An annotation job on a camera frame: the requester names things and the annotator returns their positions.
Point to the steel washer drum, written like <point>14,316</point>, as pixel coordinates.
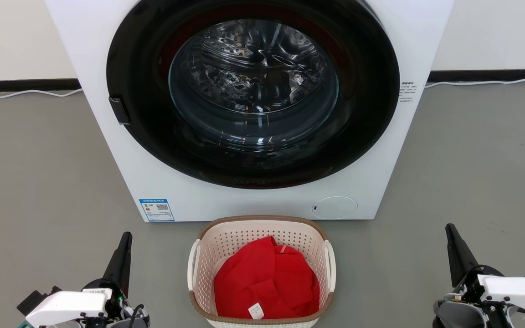
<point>244,68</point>

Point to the right white grey robot arm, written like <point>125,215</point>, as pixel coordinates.
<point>454,316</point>

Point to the white front-load washing machine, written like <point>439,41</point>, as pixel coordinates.
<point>253,202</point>

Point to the cream perforated laundry basket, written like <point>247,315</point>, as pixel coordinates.
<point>208,273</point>

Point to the white garment tag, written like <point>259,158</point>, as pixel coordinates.
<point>256,310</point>

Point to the blue energy label sticker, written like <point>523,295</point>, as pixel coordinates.
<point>156,210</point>

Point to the black round washer door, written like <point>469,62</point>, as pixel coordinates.
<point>139,91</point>

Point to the white oval filter cover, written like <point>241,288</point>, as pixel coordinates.
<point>334,207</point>

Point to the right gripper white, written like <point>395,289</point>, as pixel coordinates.
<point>513,289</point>

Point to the left white grey robot arm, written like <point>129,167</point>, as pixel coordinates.
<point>130,323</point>

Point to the red garment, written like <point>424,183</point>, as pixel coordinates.
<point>262,278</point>

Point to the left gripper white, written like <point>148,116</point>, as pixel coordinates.
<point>69,305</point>

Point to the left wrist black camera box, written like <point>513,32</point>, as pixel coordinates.
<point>34,299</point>

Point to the small printed warning sticker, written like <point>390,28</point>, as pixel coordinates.
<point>408,92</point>

